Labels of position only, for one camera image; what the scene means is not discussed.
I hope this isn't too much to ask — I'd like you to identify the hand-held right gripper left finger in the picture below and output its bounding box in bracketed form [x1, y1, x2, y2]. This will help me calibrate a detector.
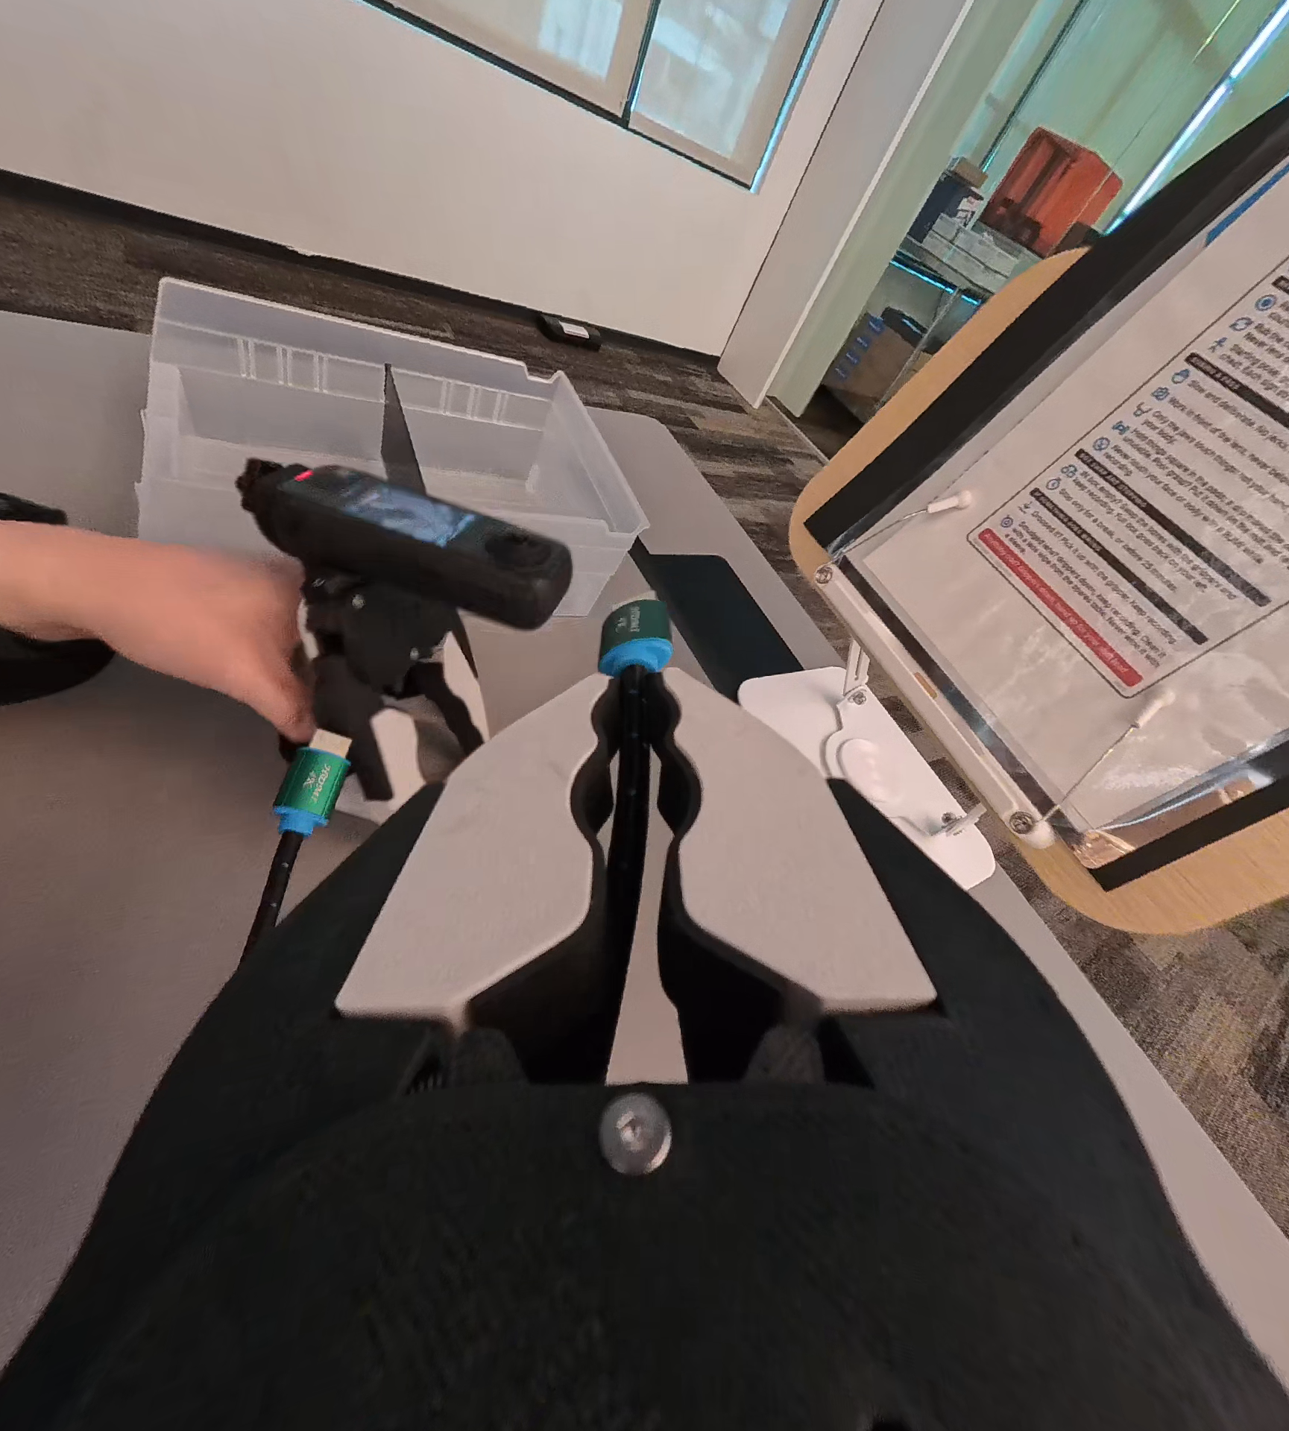
[333, 679, 624, 1085]

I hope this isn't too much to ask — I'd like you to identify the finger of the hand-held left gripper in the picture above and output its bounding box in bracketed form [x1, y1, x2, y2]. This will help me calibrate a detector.
[314, 665, 399, 804]
[369, 631, 492, 800]

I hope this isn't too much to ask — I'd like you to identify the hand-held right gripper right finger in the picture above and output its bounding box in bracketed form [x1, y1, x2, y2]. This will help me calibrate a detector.
[656, 668, 941, 1085]

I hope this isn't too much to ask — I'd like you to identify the clear plastic organizer bin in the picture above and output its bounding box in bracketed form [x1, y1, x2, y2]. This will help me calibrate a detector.
[135, 278, 651, 622]

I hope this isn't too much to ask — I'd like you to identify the thin braided HDMI cable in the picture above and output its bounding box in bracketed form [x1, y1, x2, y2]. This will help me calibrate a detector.
[239, 597, 676, 1012]

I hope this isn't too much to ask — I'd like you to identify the person's left forearm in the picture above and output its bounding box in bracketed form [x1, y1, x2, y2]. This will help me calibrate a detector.
[0, 488, 117, 716]

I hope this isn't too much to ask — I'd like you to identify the person's left hand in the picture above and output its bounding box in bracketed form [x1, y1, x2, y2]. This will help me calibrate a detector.
[0, 517, 323, 741]

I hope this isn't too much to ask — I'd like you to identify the white sign stand base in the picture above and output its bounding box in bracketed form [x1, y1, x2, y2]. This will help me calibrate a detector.
[736, 640, 1000, 893]

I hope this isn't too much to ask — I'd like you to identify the instruction sign on wooden board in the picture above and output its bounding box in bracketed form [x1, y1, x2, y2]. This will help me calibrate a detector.
[790, 55, 1289, 934]

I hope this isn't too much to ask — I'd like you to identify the large grid window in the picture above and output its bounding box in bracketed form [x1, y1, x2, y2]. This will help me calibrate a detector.
[358, 0, 829, 189]

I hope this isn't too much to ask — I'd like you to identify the orange box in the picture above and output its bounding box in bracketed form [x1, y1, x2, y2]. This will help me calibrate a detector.
[984, 126, 1125, 257]

